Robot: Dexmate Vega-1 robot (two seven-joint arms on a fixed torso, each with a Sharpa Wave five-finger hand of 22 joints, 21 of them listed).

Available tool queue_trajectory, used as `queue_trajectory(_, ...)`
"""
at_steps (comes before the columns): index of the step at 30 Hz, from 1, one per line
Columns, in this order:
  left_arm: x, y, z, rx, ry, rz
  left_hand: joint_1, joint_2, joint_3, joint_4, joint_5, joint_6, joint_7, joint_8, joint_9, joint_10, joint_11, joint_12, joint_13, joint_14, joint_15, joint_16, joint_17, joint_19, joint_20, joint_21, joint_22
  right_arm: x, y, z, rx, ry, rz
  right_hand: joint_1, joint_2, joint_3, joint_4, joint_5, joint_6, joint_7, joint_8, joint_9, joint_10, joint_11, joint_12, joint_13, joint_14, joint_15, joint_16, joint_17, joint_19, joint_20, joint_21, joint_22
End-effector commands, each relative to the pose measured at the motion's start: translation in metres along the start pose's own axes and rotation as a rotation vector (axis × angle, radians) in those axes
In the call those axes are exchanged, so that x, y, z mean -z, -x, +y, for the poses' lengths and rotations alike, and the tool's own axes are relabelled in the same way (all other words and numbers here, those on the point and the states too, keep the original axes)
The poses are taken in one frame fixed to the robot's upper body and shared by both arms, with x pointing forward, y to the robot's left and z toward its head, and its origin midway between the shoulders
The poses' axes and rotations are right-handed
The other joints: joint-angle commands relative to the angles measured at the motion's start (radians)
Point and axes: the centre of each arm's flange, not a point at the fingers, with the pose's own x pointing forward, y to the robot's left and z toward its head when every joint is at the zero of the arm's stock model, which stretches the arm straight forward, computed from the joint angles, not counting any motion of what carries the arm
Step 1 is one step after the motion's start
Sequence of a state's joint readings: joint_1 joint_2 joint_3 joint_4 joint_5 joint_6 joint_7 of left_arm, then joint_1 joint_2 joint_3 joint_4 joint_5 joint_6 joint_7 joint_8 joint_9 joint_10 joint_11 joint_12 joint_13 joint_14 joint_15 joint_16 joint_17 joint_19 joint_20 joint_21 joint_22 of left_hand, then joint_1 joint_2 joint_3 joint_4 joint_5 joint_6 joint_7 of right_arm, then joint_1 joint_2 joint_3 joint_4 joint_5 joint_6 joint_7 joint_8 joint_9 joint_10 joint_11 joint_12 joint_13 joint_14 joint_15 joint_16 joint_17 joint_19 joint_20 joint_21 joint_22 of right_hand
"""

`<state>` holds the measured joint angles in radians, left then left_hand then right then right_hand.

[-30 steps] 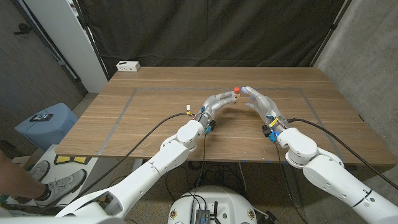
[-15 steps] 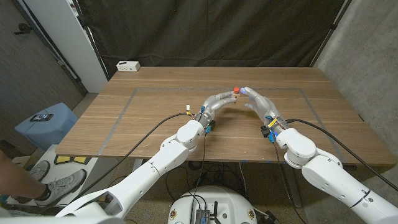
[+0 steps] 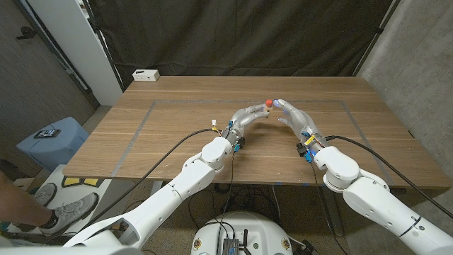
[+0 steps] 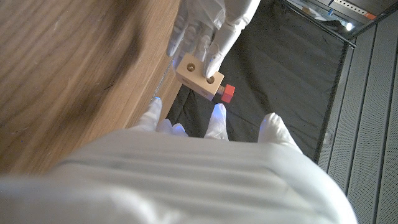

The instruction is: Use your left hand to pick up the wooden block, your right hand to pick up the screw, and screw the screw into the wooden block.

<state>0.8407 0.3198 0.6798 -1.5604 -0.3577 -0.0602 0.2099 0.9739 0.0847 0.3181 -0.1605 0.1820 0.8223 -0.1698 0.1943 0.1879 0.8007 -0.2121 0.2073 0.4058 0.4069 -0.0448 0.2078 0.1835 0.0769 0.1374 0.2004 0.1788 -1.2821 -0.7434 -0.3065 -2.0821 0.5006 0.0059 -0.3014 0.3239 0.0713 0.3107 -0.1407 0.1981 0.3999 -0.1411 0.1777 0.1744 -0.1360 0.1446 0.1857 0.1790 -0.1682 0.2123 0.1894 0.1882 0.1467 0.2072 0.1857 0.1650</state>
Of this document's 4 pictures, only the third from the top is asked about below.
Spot white power strip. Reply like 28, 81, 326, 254
132, 69, 161, 83

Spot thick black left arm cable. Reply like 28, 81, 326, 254
79, 127, 222, 231

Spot black backdrop curtain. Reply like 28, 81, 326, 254
86, 0, 403, 81

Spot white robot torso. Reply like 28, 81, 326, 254
190, 211, 294, 255

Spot black phone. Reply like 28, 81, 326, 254
33, 129, 62, 139

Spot blue stool with phone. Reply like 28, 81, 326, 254
16, 117, 89, 171

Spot grey sneaker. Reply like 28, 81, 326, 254
38, 193, 99, 234
33, 182, 57, 208

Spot black wall rail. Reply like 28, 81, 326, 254
13, 0, 101, 109

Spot person's bare leg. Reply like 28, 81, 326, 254
0, 169, 59, 230

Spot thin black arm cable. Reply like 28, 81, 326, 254
216, 152, 235, 255
309, 161, 350, 255

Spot white pillar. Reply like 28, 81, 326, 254
26, 0, 123, 106

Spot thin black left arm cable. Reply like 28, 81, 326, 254
216, 152, 235, 255

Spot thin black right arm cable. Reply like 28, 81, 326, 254
309, 161, 350, 255

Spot black floor cables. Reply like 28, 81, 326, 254
187, 183, 280, 230

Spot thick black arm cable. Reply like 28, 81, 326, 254
325, 135, 453, 219
79, 127, 222, 231

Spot black backdrop stand pole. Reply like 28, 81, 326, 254
352, 0, 403, 77
81, 0, 125, 93

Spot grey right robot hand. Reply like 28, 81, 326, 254
274, 98, 328, 154

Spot grey table leg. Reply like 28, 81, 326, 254
323, 186, 345, 237

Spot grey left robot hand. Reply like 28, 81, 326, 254
223, 104, 272, 145

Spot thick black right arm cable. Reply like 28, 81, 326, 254
325, 135, 453, 219

